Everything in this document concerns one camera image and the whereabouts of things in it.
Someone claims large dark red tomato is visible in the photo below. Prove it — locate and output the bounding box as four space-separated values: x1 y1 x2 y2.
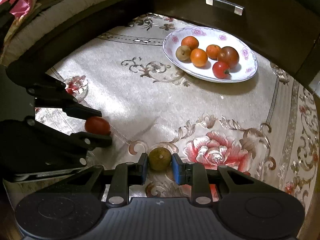
217 46 239 69

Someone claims tan longan fruit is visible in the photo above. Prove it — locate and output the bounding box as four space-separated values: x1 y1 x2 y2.
148 147 172 171
175 45 191 61

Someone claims white floral ceramic plate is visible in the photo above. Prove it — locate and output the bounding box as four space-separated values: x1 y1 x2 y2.
162 27 258 83

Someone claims floral beige tablecloth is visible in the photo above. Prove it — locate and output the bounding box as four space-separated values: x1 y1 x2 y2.
49 14 319 208

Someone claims dark wooden drawer cabinet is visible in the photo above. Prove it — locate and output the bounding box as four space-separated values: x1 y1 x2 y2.
144 0 319 85

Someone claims silver black drawer handle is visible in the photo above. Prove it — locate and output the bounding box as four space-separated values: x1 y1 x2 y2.
206 0 244 16

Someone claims folded blankets pile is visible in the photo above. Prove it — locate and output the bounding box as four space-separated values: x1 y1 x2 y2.
1 0 108 66

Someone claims orange tangerine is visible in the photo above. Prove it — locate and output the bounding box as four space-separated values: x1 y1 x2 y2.
206 44 221 60
181 36 199 50
190 48 208 67

